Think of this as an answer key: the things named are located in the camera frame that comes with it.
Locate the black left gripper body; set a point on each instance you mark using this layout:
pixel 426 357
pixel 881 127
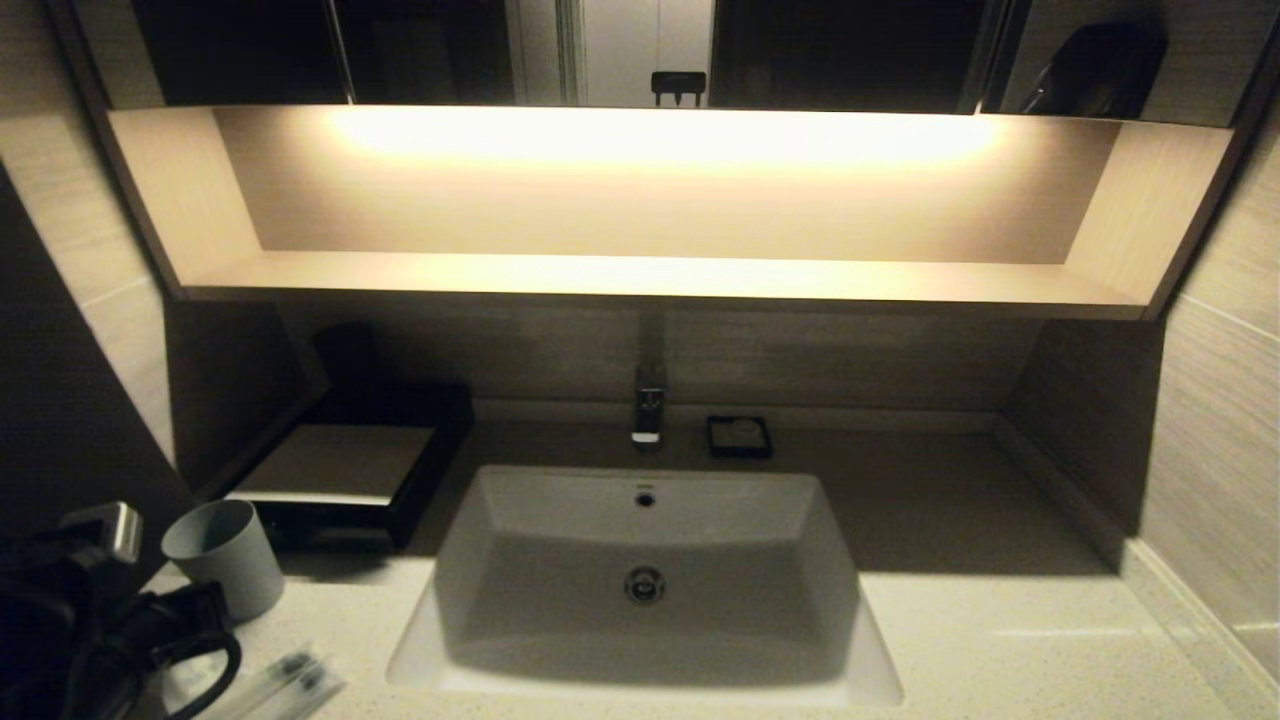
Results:
pixel 95 610

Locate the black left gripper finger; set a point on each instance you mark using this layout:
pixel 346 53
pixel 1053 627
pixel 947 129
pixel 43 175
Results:
pixel 190 598
pixel 190 630

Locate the grey plastic cup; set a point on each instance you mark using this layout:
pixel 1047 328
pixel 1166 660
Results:
pixel 232 550

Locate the grey metal plate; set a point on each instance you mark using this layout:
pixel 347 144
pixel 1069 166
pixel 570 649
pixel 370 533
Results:
pixel 330 462

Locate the black storage box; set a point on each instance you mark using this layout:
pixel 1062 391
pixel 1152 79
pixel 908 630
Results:
pixel 440 440

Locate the black cup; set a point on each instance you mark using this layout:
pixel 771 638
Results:
pixel 348 360

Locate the white ceramic sink basin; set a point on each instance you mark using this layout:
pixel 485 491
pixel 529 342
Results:
pixel 560 560

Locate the chrome sink drain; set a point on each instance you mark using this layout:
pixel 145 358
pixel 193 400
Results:
pixel 645 585

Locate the chrome faucet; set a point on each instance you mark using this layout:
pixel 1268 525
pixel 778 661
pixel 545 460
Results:
pixel 650 405

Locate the black soap dish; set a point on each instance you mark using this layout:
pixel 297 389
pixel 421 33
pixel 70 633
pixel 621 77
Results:
pixel 715 450

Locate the lit wooden shelf niche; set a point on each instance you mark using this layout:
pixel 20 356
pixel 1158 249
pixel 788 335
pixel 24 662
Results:
pixel 650 280

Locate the round white soap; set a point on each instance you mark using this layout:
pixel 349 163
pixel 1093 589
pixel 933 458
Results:
pixel 744 430

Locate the small black device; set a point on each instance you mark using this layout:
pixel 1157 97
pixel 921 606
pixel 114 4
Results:
pixel 678 85

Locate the mirror cabinet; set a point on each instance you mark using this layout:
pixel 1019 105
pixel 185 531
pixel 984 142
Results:
pixel 850 50

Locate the black wall hair dryer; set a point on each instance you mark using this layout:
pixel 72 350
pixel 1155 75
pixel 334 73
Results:
pixel 1100 75

